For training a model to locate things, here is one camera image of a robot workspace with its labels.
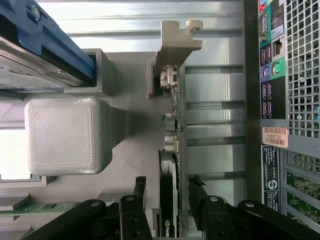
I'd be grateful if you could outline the green RAM stick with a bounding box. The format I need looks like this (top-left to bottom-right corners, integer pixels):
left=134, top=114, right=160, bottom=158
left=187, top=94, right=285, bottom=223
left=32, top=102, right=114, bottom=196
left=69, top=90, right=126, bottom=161
left=0, top=200, right=84, bottom=216

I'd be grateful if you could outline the hard disk in blue caddy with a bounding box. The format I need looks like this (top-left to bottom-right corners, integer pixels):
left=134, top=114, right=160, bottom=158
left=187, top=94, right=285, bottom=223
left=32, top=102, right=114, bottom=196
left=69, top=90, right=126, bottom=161
left=0, top=0, right=98, bottom=94

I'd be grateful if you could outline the open black PC case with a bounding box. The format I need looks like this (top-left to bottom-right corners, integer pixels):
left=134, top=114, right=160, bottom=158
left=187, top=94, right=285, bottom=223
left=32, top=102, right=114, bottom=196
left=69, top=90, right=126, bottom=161
left=241, top=0, right=320, bottom=240

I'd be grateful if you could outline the silver CPU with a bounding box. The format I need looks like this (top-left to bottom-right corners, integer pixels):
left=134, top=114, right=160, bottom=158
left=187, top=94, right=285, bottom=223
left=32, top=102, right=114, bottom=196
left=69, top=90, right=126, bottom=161
left=0, top=126, right=31, bottom=181

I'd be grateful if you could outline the grey plastic parts rack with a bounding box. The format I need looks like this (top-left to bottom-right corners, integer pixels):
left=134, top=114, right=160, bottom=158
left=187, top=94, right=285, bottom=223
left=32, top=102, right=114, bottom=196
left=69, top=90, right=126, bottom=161
left=0, top=48, right=188, bottom=240

